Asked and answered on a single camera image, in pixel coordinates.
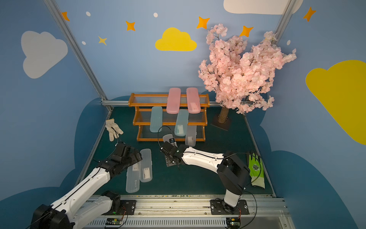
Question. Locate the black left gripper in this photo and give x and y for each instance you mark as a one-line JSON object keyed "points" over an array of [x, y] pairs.
{"points": [[130, 154]]}

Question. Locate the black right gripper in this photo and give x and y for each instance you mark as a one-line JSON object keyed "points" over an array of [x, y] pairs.
{"points": [[170, 153]]}

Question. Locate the clear pencil case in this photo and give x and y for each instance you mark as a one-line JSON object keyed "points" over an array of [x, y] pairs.
{"points": [[190, 138], [146, 165], [167, 137], [133, 178]]}

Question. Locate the light blue pencil case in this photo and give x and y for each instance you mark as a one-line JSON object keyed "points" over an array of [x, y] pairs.
{"points": [[181, 123], [156, 120]]}

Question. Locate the pink pencil case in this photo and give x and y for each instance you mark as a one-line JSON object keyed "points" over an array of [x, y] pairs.
{"points": [[193, 100], [173, 101]]}

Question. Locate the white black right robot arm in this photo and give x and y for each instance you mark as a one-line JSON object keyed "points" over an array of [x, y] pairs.
{"points": [[232, 171]]}

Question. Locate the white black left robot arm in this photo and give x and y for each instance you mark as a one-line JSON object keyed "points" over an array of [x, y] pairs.
{"points": [[68, 212]]}

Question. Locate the orange three-tier shelf rack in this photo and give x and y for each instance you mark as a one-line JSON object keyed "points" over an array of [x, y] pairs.
{"points": [[143, 104]]}

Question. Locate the beige knit work glove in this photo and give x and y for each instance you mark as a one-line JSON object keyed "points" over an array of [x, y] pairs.
{"points": [[113, 129]]}

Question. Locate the left green circuit board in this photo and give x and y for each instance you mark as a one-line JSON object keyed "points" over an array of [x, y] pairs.
{"points": [[114, 222]]}

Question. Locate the green black work glove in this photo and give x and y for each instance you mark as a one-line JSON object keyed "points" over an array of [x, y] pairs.
{"points": [[256, 171]]}

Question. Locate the right circuit board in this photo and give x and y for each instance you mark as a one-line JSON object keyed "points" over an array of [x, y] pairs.
{"points": [[233, 223]]}

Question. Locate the pink blossom artificial tree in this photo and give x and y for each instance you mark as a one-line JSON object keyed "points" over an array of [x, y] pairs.
{"points": [[239, 78]]}

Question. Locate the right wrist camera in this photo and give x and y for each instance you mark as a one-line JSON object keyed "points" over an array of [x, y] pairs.
{"points": [[173, 142]]}

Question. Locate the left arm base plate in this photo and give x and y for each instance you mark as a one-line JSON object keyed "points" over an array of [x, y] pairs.
{"points": [[123, 207]]}

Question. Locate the aluminium front rail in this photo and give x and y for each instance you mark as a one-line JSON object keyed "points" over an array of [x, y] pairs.
{"points": [[193, 212]]}

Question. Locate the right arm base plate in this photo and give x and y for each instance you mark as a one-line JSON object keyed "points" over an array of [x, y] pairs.
{"points": [[219, 207]]}

